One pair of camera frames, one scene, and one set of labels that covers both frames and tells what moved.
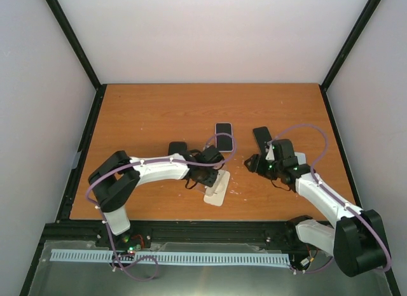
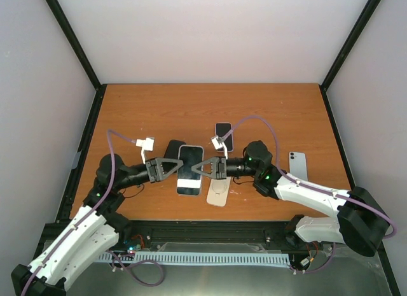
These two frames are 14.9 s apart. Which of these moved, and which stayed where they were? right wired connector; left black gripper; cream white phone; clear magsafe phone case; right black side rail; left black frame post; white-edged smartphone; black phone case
Moved: clear magsafe phone case; left black gripper
Stayed: cream white phone; black phone case; right black side rail; left black frame post; right wired connector; white-edged smartphone
